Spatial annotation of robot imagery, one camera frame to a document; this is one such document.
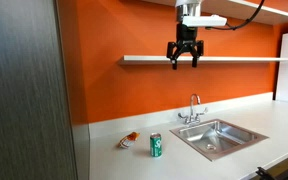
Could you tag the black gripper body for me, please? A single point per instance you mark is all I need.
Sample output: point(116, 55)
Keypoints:
point(186, 36)

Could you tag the green soda can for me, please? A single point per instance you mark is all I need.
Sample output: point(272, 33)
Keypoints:
point(155, 145)

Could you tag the white counter backsplash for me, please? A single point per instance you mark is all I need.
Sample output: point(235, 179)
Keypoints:
point(144, 121)

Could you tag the stainless steel sink basin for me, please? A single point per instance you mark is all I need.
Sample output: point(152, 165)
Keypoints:
point(219, 138)

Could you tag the round sink drain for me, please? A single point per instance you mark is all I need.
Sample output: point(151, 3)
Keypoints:
point(210, 147)

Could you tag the orange white snack packet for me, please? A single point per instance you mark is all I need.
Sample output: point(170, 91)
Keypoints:
point(128, 140)

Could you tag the black object below counter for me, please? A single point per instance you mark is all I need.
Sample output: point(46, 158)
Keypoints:
point(267, 174)

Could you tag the dark wood cabinet panel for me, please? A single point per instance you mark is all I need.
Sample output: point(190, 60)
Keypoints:
point(24, 93)

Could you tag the white lower wall shelf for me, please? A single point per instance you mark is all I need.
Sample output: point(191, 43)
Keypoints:
point(217, 59)

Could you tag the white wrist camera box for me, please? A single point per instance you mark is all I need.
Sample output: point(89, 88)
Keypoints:
point(204, 21)

